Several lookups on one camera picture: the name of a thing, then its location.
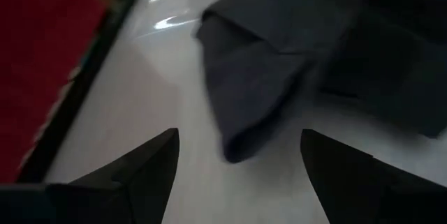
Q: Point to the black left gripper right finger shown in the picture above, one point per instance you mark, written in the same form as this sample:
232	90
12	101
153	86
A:
349	189

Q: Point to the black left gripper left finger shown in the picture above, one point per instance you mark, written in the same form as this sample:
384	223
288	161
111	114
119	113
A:
139	182

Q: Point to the dark grey garment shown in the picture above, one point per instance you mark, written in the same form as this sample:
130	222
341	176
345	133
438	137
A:
262	77

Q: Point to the red plastic bin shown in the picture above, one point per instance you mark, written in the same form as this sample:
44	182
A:
35	60

